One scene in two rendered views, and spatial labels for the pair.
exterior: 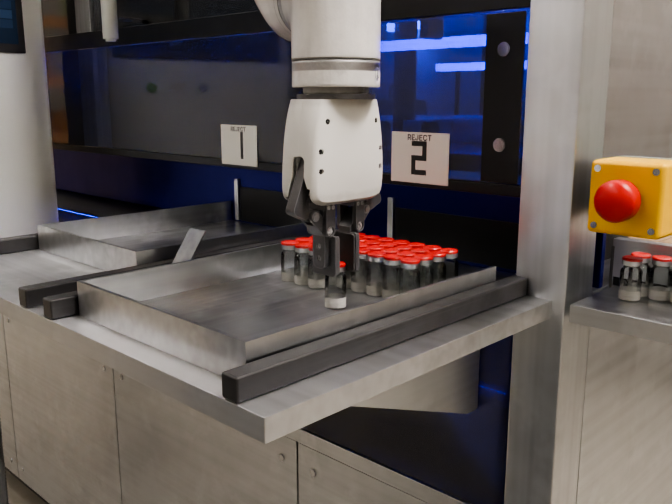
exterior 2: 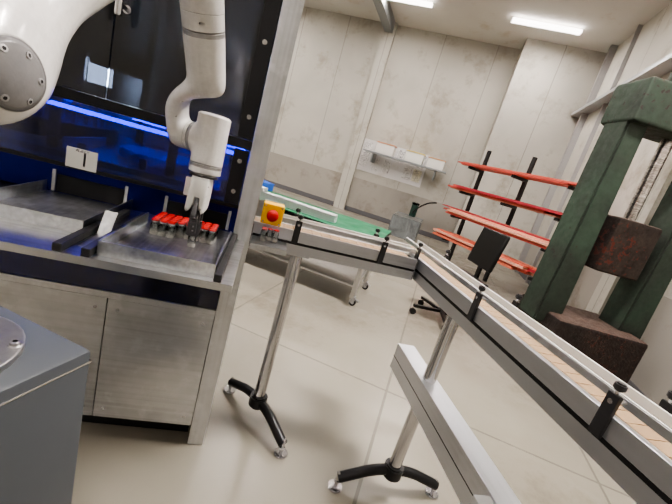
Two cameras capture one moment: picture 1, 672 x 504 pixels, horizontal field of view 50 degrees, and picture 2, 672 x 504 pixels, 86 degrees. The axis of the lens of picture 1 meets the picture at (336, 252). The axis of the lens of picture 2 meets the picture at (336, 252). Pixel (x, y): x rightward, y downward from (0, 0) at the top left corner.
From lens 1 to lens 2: 0.65 m
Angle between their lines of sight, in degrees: 56
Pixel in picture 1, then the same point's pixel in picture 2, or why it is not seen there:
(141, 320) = (152, 257)
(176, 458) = not seen: outside the picture
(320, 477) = (122, 311)
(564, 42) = (260, 165)
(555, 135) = (253, 192)
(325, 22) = (214, 155)
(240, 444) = (60, 304)
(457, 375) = not seen: hidden behind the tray
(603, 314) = (260, 246)
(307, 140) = (202, 192)
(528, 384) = not seen: hidden behind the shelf
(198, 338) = (189, 263)
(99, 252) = (43, 217)
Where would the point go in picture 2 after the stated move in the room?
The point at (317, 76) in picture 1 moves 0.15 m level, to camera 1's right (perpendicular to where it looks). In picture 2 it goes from (208, 171) to (251, 178)
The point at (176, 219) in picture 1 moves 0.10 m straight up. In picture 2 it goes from (24, 189) to (26, 156)
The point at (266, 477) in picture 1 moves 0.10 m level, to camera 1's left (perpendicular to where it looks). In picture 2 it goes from (81, 317) to (44, 323)
